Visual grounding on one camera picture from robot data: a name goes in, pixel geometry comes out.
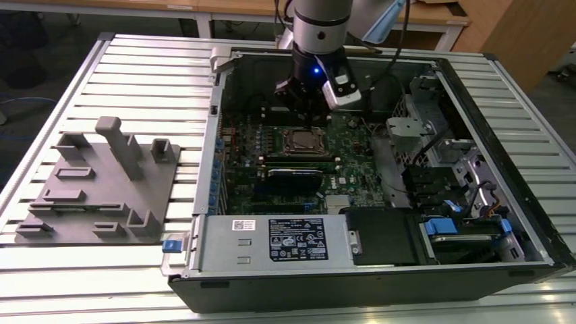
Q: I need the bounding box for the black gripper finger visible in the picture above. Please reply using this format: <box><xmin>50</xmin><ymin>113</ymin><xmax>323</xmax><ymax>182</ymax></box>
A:
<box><xmin>309</xmin><ymin>107</ymin><xmax>327</xmax><ymax>131</ymax></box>
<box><xmin>295</xmin><ymin>107</ymin><xmax>311</xmax><ymax>131</ymax></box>

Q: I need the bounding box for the small CPU plate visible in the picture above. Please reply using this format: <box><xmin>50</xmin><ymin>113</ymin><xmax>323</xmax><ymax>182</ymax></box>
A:
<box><xmin>290</xmin><ymin>130</ymin><xmax>322</xmax><ymax>146</ymax></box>

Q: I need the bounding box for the metal socket cover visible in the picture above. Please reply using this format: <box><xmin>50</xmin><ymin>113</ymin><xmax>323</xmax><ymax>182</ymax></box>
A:
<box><xmin>278</xmin><ymin>125</ymin><xmax>333</xmax><ymax>157</ymax></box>

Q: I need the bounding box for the green motherboard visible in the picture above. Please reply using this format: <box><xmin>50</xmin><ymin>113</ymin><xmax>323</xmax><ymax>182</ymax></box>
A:
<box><xmin>214</xmin><ymin>111</ymin><xmax>391</xmax><ymax>217</ymax></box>

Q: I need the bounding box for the black graphics card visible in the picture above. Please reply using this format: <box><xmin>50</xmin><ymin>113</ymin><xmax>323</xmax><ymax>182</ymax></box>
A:
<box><xmin>263</xmin><ymin>167</ymin><xmax>325</xmax><ymax>197</ymax></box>

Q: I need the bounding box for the metal drive cage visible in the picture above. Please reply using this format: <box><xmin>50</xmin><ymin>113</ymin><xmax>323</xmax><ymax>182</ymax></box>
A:
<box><xmin>370</xmin><ymin>74</ymin><xmax>455</xmax><ymax>209</ymax></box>

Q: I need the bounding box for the silver chipset heatsink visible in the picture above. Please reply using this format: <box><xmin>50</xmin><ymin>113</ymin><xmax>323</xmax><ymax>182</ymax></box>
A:
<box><xmin>323</xmin><ymin>194</ymin><xmax>351</xmax><ymax>214</ymax></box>

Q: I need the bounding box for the hard disk in blue carrier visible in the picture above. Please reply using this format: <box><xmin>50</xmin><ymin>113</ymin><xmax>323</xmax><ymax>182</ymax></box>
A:
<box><xmin>419</xmin><ymin>217</ymin><xmax>495</xmax><ymax>265</ymax></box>

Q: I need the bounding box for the silver power supply unit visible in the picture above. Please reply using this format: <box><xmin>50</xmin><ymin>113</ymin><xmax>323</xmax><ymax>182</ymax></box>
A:
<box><xmin>187</xmin><ymin>214</ymin><xmax>355</xmax><ymax>273</ymax></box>

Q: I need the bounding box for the grey plastic parts rack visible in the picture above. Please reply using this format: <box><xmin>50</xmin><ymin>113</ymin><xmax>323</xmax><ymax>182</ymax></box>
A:
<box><xmin>13</xmin><ymin>116</ymin><xmax>181</xmax><ymax>244</ymax></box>

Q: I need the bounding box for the wooden cabinet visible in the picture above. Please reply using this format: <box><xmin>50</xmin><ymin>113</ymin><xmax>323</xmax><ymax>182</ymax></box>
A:
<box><xmin>449</xmin><ymin>0</ymin><xmax>576</xmax><ymax>94</ymax></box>

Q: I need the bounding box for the black open PC case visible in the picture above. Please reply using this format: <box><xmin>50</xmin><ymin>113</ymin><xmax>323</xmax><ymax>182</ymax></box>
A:
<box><xmin>158</xmin><ymin>47</ymin><xmax>576</xmax><ymax>315</ymax></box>

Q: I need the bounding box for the grey equipment on wheels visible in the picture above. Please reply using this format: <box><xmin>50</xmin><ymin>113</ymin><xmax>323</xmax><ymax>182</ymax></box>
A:
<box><xmin>546</xmin><ymin>43</ymin><xmax>576</xmax><ymax>82</ymax></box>

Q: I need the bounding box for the black office chair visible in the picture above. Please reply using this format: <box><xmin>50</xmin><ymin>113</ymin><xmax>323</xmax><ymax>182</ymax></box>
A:
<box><xmin>0</xmin><ymin>9</ymin><xmax>50</xmax><ymax>89</ymax></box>

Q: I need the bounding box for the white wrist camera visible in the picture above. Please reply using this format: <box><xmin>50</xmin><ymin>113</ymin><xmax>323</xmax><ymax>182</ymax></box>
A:
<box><xmin>314</xmin><ymin>53</ymin><xmax>363</xmax><ymax>111</ymax></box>

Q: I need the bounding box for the wooden desk white frame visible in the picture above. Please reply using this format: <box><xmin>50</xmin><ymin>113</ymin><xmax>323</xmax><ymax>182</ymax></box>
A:
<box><xmin>0</xmin><ymin>0</ymin><xmax>471</xmax><ymax>51</ymax></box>

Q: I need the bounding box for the black internal cable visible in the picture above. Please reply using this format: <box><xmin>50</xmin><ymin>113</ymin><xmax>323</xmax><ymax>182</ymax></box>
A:
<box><xmin>466</xmin><ymin>180</ymin><xmax>495</xmax><ymax>217</ymax></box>

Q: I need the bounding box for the coloured wire bundle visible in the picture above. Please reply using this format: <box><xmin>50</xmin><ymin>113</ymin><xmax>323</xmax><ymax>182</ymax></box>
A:
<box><xmin>482</xmin><ymin>198</ymin><xmax>502</xmax><ymax>217</ymax></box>

